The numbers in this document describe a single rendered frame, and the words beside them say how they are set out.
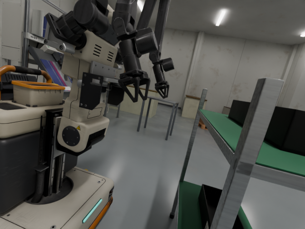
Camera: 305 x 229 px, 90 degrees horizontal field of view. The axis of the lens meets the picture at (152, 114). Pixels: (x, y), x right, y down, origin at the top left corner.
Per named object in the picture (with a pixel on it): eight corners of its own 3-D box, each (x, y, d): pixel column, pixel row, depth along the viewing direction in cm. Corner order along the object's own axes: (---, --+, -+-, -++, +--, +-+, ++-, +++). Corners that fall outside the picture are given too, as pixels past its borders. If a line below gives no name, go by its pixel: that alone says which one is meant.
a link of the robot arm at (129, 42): (122, 45, 56) (115, 40, 51) (139, 38, 54) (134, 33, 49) (126, 63, 57) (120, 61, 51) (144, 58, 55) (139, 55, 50)
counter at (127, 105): (151, 117, 509) (156, 91, 493) (85, 101, 555) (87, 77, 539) (156, 114, 587) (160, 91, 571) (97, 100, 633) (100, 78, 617)
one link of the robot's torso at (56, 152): (44, 154, 86) (48, 112, 82) (79, 140, 113) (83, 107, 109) (86, 169, 81) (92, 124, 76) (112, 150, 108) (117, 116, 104)
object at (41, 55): (76, 75, 269) (77, 73, 268) (41, 69, 205) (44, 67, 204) (66, 58, 269) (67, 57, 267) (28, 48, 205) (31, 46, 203)
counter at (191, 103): (196, 112, 904) (200, 97, 888) (201, 121, 647) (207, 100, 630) (182, 109, 919) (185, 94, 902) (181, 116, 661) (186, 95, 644)
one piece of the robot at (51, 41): (42, 43, 58) (48, 12, 55) (54, 47, 62) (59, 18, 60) (64, 51, 56) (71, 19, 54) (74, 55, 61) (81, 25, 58)
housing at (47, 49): (66, 61, 269) (72, 56, 265) (41, 54, 221) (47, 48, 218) (64, 57, 269) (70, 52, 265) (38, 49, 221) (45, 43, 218)
